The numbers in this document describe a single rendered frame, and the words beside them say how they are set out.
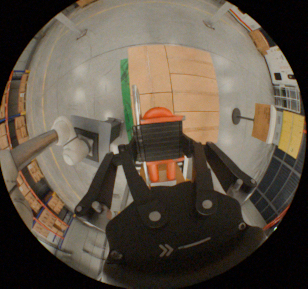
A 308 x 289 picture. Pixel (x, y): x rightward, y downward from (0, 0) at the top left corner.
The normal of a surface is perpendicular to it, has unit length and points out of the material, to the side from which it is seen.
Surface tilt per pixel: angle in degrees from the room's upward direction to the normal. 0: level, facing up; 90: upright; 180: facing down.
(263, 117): 90
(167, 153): 0
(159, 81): 0
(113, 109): 0
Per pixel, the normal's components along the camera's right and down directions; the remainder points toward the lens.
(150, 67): 0.03, 0.29
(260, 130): -1.00, -0.04
